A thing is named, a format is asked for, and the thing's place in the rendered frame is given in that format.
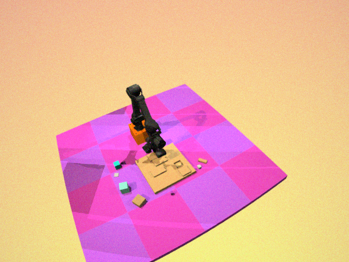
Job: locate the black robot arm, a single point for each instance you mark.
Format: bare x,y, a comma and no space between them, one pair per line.
140,113

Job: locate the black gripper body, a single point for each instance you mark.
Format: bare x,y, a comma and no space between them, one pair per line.
159,152

